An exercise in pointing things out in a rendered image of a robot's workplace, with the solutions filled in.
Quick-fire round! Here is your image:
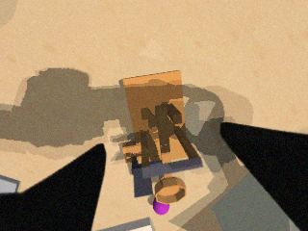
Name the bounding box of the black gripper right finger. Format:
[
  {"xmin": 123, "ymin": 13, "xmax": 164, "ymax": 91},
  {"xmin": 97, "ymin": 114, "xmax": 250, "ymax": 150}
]
[{"xmin": 220, "ymin": 122, "xmax": 308, "ymax": 231}]

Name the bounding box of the purple ball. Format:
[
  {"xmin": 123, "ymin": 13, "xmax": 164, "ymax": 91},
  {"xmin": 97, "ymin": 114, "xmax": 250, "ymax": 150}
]
[{"xmin": 153, "ymin": 198, "xmax": 169, "ymax": 216}]

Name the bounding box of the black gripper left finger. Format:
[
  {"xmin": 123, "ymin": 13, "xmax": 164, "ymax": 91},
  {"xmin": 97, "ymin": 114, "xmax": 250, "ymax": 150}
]
[{"xmin": 0, "ymin": 143, "xmax": 107, "ymax": 231}]

